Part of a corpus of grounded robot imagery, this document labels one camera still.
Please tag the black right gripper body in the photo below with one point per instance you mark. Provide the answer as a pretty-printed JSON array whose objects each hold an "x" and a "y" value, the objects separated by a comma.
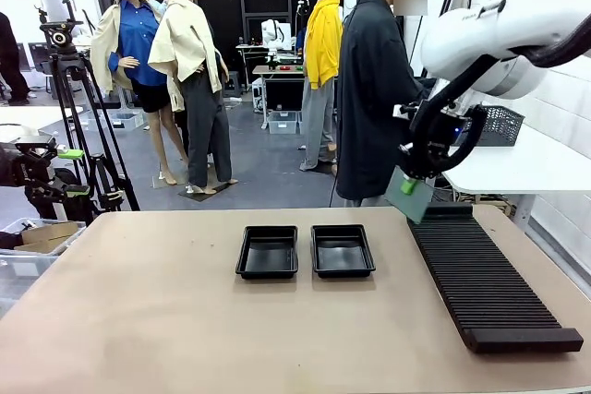
[{"x": 438, "y": 128}]

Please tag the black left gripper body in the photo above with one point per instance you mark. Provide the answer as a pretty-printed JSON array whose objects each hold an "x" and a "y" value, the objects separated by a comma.
[{"x": 16, "y": 165}]

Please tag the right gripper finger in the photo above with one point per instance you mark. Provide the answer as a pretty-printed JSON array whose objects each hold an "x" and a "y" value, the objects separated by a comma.
[
  {"x": 408, "y": 184},
  {"x": 434, "y": 167}
]

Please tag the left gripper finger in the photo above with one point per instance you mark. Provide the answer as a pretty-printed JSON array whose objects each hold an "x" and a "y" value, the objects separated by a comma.
[
  {"x": 76, "y": 190},
  {"x": 69, "y": 154}
]

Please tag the grey-green circuit board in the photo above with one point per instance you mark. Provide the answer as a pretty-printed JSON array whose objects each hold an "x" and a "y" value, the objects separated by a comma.
[{"x": 415, "y": 207}]

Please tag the black plastic ESD tray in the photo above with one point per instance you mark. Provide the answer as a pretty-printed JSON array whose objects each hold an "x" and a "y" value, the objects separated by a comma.
[
  {"x": 268, "y": 253},
  {"x": 342, "y": 252}
]

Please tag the long white table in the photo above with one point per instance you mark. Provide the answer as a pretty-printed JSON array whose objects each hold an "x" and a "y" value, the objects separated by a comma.
[{"x": 27, "y": 117}]

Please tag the brown cardboard box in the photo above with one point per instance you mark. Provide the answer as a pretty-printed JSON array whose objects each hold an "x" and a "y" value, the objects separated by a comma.
[{"x": 48, "y": 235}]

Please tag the grey mesh basket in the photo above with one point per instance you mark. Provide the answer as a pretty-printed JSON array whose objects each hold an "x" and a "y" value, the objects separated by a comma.
[{"x": 503, "y": 126}]

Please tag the clear storage bin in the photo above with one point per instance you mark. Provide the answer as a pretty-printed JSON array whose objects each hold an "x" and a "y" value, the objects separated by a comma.
[
  {"x": 127, "y": 122},
  {"x": 282, "y": 122}
]

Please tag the person in black coat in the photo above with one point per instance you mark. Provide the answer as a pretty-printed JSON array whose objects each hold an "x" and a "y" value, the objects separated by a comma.
[{"x": 369, "y": 89}]

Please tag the large clear plastic bin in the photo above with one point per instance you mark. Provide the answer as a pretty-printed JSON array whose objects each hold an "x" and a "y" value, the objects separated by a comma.
[{"x": 27, "y": 265}]

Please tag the white work table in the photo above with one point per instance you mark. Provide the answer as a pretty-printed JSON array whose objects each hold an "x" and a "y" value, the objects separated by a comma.
[{"x": 531, "y": 168}]

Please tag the person in black clothes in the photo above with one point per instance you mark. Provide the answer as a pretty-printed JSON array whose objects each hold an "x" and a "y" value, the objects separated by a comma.
[{"x": 11, "y": 62}]

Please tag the black slotted board rack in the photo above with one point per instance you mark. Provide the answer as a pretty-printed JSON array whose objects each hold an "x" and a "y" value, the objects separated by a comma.
[{"x": 485, "y": 283}]

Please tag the mannequin in blue shirt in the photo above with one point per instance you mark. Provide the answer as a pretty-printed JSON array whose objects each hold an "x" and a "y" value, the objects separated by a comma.
[{"x": 136, "y": 43}]

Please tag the mannequin in yellow hoodie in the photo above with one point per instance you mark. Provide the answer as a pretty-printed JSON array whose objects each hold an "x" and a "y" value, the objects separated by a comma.
[{"x": 321, "y": 43}]

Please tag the dark desk with items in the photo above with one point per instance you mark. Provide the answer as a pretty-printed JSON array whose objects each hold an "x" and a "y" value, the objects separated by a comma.
[{"x": 281, "y": 89}]

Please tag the mannequin in beige jacket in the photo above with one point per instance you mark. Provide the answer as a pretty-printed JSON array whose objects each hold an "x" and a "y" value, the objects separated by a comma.
[{"x": 184, "y": 43}]

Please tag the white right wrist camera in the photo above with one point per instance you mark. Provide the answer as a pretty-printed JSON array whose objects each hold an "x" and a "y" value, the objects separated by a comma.
[{"x": 404, "y": 111}]

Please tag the black camera tripod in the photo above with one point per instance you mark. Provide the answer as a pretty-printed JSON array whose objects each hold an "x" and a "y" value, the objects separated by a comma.
[{"x": 64, "y": 80}]

